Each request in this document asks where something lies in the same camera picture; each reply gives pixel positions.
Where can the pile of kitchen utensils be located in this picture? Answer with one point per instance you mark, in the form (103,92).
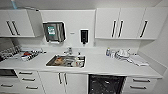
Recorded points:
(31,54)

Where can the stainless steel dishwasher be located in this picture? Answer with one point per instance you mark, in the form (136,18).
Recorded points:
(106,85)

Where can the stainless steel sink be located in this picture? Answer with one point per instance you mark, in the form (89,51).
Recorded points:
(51,61)

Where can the white double door base cabinet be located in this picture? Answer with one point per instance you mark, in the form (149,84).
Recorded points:
(50,83)

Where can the black wall soap dispenser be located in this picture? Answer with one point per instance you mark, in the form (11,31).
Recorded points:
(84,36)

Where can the small white jar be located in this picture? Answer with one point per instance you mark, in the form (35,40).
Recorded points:
(112,54)

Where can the chrome faucet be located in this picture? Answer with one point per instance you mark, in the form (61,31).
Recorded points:
(68,51)

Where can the white mug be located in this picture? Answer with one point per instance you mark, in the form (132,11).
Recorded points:
(79,62)

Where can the small wall label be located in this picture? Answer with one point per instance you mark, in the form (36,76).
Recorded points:
(72,33)

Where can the white wall outlet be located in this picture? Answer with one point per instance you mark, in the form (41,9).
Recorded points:
(94,43)

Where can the container with brown food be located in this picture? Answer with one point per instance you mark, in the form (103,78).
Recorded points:
(59,61)

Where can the white upper wall cabinet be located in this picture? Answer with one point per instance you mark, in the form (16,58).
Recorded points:
(128,22)
(18,24)

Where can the small sink soap pump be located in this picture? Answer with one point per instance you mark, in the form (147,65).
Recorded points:
(79,53)

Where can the white three drawer unit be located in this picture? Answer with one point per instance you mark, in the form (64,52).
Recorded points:
(140,85)
(30,81)

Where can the steel paper towel dispenser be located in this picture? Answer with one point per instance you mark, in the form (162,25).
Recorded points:
(53,31)

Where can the white drawer below microwave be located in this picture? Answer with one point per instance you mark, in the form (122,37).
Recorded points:
(8,86)

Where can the stack of white plates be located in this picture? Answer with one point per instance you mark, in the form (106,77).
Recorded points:
(122,54)

